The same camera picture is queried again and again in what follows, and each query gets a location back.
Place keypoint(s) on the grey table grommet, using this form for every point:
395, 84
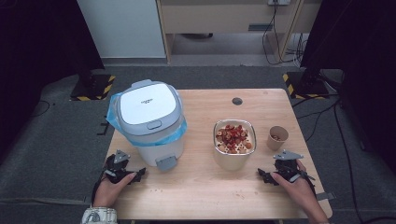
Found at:
237, 101

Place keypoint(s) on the white power socket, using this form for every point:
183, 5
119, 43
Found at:
278, 2

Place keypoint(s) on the white grey pedal trash can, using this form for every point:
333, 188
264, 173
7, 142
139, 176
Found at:
149, 109

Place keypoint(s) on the black stand base striped edge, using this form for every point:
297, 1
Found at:
306, 85
93, 88

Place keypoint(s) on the cream bowl with metal rim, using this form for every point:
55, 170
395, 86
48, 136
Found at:
233, 160

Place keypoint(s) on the brown paper cup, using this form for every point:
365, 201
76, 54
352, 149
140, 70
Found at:
274, 143

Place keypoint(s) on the wooden desk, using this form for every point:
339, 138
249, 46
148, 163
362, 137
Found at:
218, 18

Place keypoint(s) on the person's right hand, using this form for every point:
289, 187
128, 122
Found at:
299, 189

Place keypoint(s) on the person's left hand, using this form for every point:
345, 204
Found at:
107, 193

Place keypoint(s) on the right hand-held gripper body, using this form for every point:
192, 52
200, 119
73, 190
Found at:
288, 168

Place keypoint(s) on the black curtain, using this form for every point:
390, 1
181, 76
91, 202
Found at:
358, 46
40, 46

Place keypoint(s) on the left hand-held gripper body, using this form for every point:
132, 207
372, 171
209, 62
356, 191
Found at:
116, 172

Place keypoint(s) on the pile of red dried fruit slices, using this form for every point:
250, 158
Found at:
233, 138

